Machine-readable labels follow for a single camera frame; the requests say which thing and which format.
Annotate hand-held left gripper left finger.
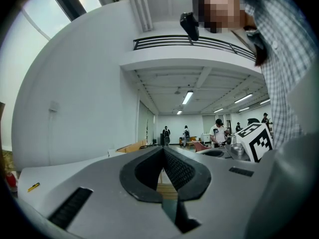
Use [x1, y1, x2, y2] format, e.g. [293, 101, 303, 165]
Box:
[17, 145, 184, 239]

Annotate group of ceiling tube lights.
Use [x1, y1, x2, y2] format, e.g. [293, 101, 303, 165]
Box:
[176, 90, 271, 116]

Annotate red chair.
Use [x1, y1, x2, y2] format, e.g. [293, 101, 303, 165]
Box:
[193, 140, 212, 153]

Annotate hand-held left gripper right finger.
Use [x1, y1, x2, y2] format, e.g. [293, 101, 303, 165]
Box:
[163, 146, 261, 239]

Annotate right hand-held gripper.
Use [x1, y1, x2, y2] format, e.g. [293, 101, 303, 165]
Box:
[196, 122, 274, 163]

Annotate wooden partition board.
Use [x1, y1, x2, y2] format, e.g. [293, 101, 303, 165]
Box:
[116, 139, 148, 154]

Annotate person's face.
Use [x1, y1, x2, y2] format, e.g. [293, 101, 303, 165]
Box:
[199, 0, 257, 33]

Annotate slatted wooden bench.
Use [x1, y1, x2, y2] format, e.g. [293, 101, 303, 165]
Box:
[156, 168, 179, 200]

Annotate black balcony railing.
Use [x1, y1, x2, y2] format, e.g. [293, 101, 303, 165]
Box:
[133, 35, 257, 62]

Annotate black head-mounted camera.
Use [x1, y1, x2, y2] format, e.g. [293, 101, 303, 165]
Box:
[179, 11, 200, 41]

